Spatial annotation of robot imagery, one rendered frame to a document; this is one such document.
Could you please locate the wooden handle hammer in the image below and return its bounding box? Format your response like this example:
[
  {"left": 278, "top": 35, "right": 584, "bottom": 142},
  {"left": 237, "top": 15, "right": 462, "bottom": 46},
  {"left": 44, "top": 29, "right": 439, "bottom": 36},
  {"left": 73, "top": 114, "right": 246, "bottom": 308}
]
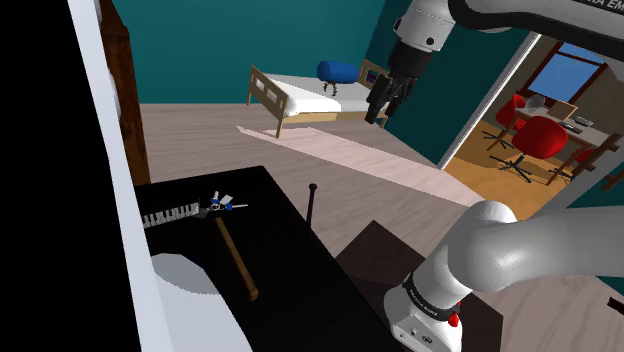
[{"left": 193, "top": 204, "right": 260, "bottom": 302}]

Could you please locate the blue and white small tool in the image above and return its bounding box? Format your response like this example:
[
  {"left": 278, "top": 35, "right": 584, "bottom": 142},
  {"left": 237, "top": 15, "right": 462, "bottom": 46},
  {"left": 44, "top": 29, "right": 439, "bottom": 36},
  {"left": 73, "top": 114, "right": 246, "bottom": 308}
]
[{"left": 207, "top": 190, "right": 250, "bottom": 213}]

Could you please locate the window with brown frame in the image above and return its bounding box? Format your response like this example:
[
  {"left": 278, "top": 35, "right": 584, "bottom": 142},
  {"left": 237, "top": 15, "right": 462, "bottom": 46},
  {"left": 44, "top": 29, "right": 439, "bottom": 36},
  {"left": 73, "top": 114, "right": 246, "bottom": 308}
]
[{"left": 518, "top": 40, "right": 609, "bottom": 107}]

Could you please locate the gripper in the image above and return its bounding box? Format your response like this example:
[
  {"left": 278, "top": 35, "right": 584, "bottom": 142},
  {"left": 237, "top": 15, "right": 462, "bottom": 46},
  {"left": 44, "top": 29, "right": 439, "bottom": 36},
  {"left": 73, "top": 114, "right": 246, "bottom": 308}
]
[{"left": 365, "top": 39, "right": 436, "bottom": 125}]

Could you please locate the white door frame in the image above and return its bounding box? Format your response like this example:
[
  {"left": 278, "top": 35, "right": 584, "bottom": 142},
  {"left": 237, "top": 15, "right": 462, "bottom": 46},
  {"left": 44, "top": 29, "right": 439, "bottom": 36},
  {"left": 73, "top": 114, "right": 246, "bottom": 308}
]
[{"left": 436, "top": 30, "right": 543, "bottom": 171}]

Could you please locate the wooden bed with white mattress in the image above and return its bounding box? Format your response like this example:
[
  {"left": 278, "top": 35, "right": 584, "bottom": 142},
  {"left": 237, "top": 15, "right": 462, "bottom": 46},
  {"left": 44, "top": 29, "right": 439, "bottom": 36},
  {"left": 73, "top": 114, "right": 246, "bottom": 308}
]
[{"left": 245, "top": 58, "right": 392, "bottom": 141}]

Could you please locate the red swivel chair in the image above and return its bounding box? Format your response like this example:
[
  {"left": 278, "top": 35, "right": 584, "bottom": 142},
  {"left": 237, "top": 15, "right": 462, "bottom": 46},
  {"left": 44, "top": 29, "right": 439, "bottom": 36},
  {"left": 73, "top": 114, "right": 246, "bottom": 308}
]
[
  {"left": 481, "top": 93, "right": 529, "bottom": 144},
  {"left": 489, "top": 115, "right": 570, "bottom": 185}
]

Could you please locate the wooden desk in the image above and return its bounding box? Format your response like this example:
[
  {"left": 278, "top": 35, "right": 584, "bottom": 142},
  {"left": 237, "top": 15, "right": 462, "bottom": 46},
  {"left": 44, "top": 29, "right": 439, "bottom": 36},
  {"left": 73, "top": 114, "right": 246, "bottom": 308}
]
[{"left": 486, "top": 93, "right": 612, "bottom": 187}]

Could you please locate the blue pillow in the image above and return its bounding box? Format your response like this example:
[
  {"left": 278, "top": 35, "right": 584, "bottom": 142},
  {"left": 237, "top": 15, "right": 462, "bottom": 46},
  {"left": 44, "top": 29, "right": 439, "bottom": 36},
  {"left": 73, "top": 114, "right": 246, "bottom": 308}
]
[{"left": 316, "top": 60, "right": 361, "bottom": 86}]

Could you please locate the white rounded object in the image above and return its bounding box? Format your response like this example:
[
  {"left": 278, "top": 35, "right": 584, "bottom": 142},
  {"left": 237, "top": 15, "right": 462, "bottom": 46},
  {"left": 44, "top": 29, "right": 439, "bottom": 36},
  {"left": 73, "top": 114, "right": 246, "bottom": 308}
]
[{"left": 150, "top": 252, "right": 253, "bottom": 352}]

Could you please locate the small piano keyboard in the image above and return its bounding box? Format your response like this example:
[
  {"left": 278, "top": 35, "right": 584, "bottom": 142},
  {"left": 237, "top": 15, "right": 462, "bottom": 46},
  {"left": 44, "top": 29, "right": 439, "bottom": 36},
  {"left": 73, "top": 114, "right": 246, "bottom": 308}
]
[{"left": 141, "top": 203, "right": 201, "bottom": 230}]

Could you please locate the black desk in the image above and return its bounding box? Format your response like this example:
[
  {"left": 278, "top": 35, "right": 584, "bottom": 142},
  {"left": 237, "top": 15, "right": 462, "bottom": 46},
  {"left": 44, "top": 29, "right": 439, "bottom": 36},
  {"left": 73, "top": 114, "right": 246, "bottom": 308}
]
[{"left": 133, "top": 165, "right": 407, "bottom": 352}]

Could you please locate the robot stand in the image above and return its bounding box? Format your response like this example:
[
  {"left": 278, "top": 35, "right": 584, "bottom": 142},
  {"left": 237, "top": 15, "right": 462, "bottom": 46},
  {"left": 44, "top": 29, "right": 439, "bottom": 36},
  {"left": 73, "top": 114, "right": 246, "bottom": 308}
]
[{"left": 335, "top": 219, "right": 504, "bottom": 352}]

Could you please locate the brown wooden panel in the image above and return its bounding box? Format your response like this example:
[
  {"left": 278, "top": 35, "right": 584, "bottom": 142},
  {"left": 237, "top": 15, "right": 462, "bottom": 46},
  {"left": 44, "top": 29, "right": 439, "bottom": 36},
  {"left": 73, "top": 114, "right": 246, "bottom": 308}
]
[{"left": 99, "top": 0, "right": 152, "bottom": 187}]

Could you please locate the black baseball bat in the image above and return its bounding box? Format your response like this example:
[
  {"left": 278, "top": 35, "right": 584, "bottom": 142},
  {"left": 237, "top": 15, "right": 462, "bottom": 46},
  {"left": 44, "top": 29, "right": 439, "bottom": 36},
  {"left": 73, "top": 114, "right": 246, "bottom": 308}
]
[{"left": 305, "top": 183, "right": 319, "bottom": 230}]

